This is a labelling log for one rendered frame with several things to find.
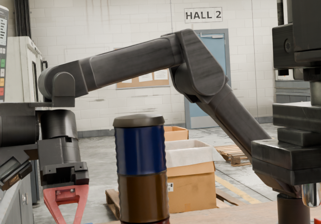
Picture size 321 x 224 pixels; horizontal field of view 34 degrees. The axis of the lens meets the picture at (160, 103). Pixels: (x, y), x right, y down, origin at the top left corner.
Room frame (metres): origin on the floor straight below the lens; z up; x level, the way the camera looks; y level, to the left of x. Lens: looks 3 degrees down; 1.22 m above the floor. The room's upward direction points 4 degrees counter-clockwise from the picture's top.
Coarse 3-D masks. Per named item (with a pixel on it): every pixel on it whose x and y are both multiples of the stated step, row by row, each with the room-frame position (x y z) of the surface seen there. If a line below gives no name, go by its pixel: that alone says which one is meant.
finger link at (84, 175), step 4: (72, 168) 0.77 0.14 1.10; (72, 172) 0.77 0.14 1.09; (76, 172) 0.77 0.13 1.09; (80, 172) 0.77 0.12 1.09; (84, 172) 0.77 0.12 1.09; (88, 172) 0.77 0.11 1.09; (72, 176) 0.77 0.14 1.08; (76, 176) 0.76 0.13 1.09; (80, 176) 0.76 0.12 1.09; (84, 176) 0.76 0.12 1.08; (88, 176) 0.77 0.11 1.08; (72, 180) 0.78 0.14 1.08; (76, 180) 0.76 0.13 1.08; (80, 180) 0.77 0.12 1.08; (84, 180) 0.77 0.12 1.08; (88, 180) 0.77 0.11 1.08; (76, 184) 0.78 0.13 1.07; (80, 184) 0.78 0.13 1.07; (84, 184) 0.78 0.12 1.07; (88, 184) 0.79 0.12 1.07; (44, 200) 0.79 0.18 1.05; (64, 200) 0.79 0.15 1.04; (68, 200) 0.79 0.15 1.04; (72, 200) 0.79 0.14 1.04; (76, 200) 0.80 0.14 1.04; (60, 204) 0.80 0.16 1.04; (48, 208) 0.79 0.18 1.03; (84, 208) 0.79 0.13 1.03
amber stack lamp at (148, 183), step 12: (120, 180) 0.38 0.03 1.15; (132, 180) 0.37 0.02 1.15; (144, 180) 0.37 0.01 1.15; (156, 180) 0.38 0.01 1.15; (120, 192) 0.38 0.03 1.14; (132, 192) 0.37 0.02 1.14; (144, 192) 0.37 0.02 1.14; (156, 192) 0.37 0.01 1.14; (168, 192) 0.39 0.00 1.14; (120, 204) 0.38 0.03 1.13; (132, 204) 0.37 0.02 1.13; (144, 204) 0.37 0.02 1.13; (156, 204) 0.37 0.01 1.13; (168, 204) 0.39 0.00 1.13; (120, 216) 0.38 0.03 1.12; (132, 216) 0.37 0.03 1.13; (144, 216) 0.37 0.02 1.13; (156, 216) 0.37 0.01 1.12; (168, 216) 0.38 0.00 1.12
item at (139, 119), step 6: (138, 114) 0.39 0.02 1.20; (144, 114) 0.39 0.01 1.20; (150, 114) 0.39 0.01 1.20; (156, 114) 0.39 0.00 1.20; (114, 120) 0.38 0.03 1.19; (120, 120) 0.38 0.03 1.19; (126, 120) 0.37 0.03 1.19; (132, 120) 0.37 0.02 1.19; (138, 120) 0.37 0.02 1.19; (144, 120) 0.37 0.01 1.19; (150, 120) 0.37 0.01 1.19; (156, 120) 0.38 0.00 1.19; (162, 120) 0.38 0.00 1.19; (114, 126) 0.38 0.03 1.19; (120, 126) 0.38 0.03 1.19; (126, 126) 0.37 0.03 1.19; (132, 126) 0.37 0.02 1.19; (138, 126) 0.37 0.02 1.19; (144, 126) 0.37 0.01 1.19
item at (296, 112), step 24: (312, 96) 0.59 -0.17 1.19; (288, 120) 0.60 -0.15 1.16; (312, 120) 0.55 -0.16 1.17; (264, 144) 0.59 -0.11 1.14; (288, 144) 0.58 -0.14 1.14; (312, 144) 0.56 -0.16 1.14; (264, 168) 0.59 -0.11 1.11; (288, 168) 0.54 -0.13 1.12; (312, 168) 0.54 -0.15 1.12; (312, 192) 0.54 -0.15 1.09
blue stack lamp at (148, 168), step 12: (120, 132) 0.38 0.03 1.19; (132, 132) 0.37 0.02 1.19; (144, 132) 0.37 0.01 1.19; (156, 132) 0.38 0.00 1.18; (120, 144) 0.38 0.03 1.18; (132, 144) 0.37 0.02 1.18; (144, 144) 0.37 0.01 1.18; (156, 144) 0.38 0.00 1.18; (120, 156) 0.38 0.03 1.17; (132, 156) 0.37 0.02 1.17; (144, 156) 0.37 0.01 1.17; (156, 156) 0.38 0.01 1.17; (120, 168) 0.38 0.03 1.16; (132, 168) 0.37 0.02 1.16; (144, 168) 0.37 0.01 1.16; (156, 168) 0.38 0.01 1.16
